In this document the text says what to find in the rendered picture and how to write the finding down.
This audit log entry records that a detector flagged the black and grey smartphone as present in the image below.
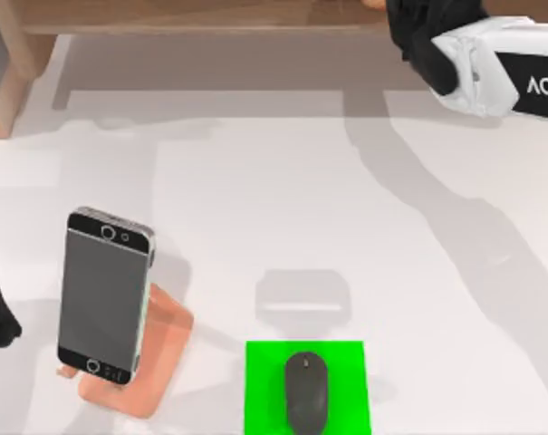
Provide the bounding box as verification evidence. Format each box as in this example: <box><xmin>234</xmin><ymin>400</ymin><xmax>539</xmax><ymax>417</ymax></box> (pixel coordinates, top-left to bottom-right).
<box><xmin>56</xmin><ymin>206</ymin><xmax>158</xmax><ymax>387</ymax></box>

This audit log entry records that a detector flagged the green mouse mat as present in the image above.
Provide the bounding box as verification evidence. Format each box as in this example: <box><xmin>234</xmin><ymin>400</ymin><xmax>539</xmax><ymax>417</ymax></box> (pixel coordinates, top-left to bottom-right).
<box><xmin>243</xmin><ymin>340</ymin><xmax>375</xmax><ymax>435</ymax></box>

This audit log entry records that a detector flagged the black computer mouse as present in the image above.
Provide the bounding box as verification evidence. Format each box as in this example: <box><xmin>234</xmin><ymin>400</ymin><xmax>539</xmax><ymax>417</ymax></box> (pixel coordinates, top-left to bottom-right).
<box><xmin>284</xmin><ymin>350</ymin><xmax>331</xmax><ymax>435</ymax></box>

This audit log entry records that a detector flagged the salmon phone stand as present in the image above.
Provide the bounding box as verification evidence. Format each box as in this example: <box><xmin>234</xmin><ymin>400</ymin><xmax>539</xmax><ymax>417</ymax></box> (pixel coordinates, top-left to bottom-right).
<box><xmin>55</xmin><ymin>282</ymin><xmax>196</xmax><ymax>421</ymax></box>

